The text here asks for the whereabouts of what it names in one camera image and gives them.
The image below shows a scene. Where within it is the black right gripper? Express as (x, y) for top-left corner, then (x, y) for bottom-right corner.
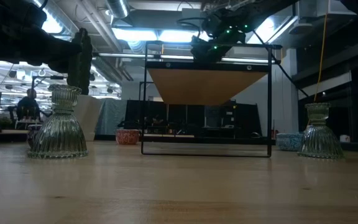
(190, 34), (229, 63)

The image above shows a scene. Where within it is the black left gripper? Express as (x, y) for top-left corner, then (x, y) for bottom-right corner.
(0, 0), (82, 74)

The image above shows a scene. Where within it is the ribbed glass candle stick holder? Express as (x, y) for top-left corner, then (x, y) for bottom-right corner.
(27, 83), (90, 160)
(296, 102), (344, 159)

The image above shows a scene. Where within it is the purple patterned round tin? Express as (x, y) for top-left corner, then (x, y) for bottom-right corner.
(26, 123), (43, 149)

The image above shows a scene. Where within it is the red patterned round tin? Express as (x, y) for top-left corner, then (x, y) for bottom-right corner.
(116, 129), (140, 145)

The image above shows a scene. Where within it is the blue patterned round tin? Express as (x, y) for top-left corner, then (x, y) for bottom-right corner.
(275, 133), (306, 152)

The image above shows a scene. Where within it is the green cactus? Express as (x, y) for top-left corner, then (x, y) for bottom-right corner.
(66, 27), (93, 96)

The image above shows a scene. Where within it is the long ceiling light tube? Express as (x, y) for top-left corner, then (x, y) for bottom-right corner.
(93, 52), (276, 64)

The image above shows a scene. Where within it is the person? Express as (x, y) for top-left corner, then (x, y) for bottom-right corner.
(16, 88), (42, 130)

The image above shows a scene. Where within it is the white hexagonal plant pot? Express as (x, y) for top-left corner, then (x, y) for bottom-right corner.
(72, 95), (104, 142)

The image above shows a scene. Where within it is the grey fabric cover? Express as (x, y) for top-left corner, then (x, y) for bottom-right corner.
(94, 98), (129, 136)

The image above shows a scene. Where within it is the small green plant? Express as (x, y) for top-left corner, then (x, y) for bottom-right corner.
(0, 115), (14, 129)

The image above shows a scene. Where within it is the wooden shelf riser black frame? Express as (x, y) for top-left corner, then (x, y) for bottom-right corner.
(140, 40), (283, 159)

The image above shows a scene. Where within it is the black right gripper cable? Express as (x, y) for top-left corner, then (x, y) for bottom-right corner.
(176, 16), (205, 39)

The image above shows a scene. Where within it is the silver ventilation duct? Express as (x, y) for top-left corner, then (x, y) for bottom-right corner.
(106, 0), (130, 19)

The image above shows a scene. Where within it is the yellow cable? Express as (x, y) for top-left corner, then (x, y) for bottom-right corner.
(306, 12), (329, 127)

